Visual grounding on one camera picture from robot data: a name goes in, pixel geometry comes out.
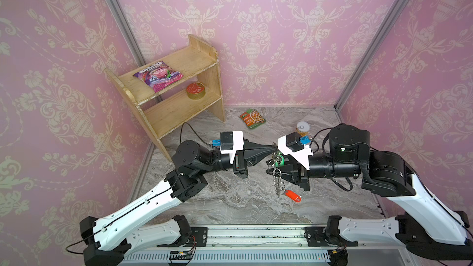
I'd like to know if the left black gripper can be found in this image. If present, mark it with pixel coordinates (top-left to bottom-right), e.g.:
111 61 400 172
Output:
196 132 275 179

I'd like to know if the metal key organizer ring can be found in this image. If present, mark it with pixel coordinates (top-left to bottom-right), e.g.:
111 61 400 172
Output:
265 151 287 198

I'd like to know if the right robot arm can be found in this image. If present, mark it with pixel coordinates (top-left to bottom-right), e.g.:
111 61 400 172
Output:
267 123 473 261

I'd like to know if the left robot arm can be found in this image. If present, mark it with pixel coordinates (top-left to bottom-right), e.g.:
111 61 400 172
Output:
80 140 277 266

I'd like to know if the red key tag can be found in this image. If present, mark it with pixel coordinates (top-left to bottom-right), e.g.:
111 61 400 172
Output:
285 190 301 203

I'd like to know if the green orange food packet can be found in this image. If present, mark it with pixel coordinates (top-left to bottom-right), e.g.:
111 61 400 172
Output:
239 109 266 129

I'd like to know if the yellow can white lid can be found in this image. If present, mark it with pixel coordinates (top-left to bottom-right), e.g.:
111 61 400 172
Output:
296 121 310 137

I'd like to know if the red lid round tin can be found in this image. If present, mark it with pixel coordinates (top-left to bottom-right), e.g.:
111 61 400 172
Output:
186 82 206 100

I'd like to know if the wooden two-tier shelf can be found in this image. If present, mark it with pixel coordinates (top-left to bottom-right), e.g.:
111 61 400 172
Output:
104 34 225 160

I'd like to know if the purple snack bag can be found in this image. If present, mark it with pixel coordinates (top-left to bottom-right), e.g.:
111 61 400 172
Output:
133 61 184 92

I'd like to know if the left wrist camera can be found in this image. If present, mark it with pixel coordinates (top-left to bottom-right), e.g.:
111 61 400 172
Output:
211 131 244 164

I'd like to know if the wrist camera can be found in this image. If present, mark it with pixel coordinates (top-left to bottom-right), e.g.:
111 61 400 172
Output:
211 131 244 164
277 132 314 170

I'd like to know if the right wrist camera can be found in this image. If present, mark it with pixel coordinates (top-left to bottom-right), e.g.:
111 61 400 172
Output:
277 132 314 170

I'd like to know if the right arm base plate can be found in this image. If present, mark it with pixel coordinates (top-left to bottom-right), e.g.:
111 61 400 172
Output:
304 226 331 248

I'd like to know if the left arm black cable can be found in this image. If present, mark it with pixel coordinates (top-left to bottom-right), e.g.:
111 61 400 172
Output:
179 122 213 147

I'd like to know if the aluminium mounting rail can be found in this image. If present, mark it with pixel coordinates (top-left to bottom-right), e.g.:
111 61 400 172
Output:
106 223 407 251

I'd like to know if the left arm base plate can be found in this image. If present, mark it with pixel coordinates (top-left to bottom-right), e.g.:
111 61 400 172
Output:
158 227 208 248

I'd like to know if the slotted cable duct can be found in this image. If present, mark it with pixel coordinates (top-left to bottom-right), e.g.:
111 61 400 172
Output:
120 248 330 266

